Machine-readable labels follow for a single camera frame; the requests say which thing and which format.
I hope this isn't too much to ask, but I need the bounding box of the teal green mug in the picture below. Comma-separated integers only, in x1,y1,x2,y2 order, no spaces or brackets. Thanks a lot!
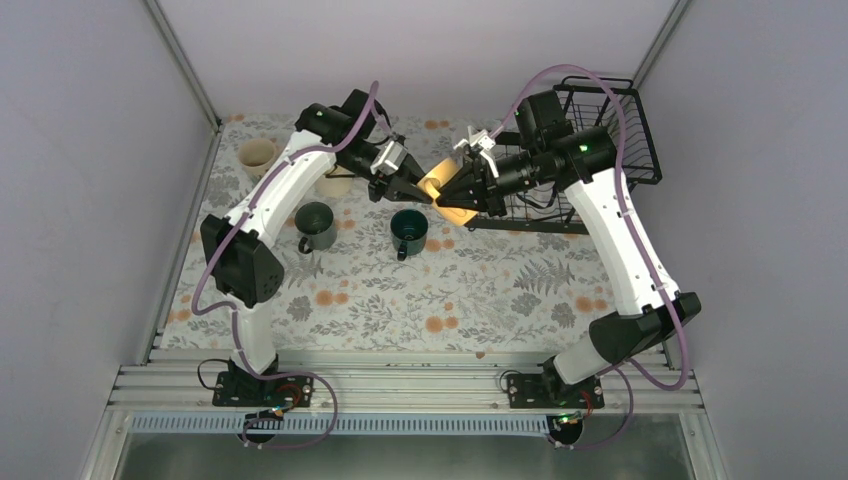
389,209,429,261

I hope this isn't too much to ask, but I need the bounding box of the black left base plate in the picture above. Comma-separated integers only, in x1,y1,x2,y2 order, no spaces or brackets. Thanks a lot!
211,371,315,411

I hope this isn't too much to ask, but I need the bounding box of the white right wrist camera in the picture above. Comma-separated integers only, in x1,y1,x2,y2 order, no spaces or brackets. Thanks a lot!
453,126,500,178

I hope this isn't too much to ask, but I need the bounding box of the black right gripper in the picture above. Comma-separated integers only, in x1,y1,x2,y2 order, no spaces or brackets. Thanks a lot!
435,145,552,217

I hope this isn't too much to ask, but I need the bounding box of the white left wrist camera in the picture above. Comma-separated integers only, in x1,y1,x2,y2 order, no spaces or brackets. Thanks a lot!
370,140,408,175

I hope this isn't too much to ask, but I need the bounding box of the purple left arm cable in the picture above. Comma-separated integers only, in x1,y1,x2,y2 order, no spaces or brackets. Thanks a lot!
190,80,412,452

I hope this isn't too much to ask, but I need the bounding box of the tall floral cream mug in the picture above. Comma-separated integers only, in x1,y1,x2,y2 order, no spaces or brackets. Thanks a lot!
237,138,279,180

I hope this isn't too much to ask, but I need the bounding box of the short cream mug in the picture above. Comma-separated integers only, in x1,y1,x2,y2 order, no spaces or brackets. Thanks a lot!
314,166,355,198

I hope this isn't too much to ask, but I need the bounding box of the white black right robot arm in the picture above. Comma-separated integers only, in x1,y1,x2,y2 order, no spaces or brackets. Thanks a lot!
424,90,701,407

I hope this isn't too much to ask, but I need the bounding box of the black wire dish rack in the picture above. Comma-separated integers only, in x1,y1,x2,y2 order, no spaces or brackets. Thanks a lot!
466,75,662,234

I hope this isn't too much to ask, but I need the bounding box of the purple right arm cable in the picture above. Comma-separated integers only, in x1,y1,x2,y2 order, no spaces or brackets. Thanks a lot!
490,63,693,453

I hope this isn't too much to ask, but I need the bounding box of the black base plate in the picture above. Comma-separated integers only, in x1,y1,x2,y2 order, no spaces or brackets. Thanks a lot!
499,370,605,409
211,371,315,411

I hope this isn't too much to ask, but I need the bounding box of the dark grey mug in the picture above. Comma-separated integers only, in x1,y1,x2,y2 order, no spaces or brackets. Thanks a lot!
294,202,337,254

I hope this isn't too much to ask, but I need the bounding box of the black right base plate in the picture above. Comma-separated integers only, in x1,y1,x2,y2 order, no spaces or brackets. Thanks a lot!
499,370,605,409

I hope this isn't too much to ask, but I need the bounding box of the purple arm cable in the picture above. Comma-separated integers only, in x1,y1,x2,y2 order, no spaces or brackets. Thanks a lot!
190,80,412,452
490,63,693,453

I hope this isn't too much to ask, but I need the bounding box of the aluminium rail frame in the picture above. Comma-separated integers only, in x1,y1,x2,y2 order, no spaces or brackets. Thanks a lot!
83,350,726,479

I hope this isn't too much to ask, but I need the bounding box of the yellow mug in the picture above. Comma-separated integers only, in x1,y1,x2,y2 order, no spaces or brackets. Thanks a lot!
416,157,478,226

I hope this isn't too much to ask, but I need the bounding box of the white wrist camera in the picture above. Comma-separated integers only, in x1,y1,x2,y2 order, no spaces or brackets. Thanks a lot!
370,140,408,175
453,126,500,178

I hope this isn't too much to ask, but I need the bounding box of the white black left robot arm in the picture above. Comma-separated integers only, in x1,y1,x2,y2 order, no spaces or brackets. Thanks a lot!
191,82,431,405

